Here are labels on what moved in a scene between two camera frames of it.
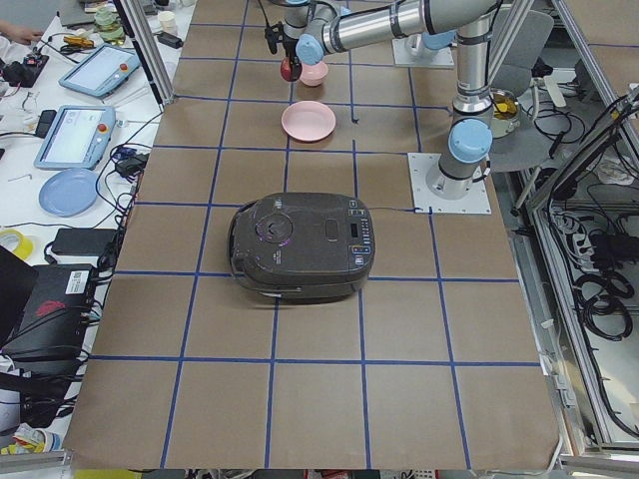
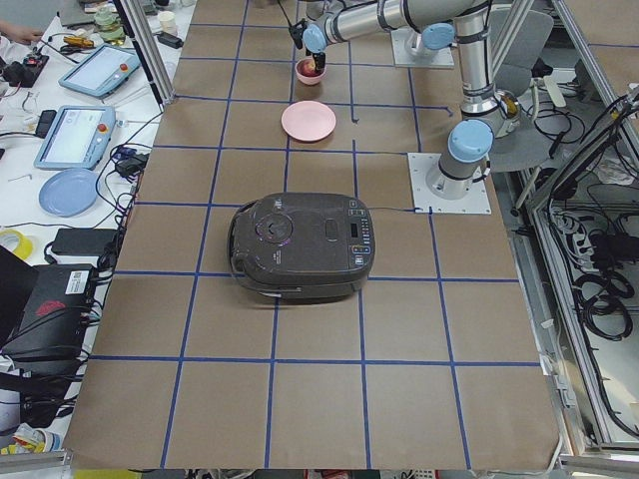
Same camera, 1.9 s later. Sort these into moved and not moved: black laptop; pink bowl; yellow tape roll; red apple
Moved: red apple
Not moved: yellow tape roll; pink bowl; black laptop
